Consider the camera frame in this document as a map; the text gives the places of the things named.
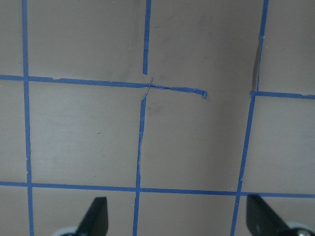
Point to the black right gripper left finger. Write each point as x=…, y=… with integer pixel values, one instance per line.
x=95, y=222

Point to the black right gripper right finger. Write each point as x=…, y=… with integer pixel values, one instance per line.
x=262, y=220

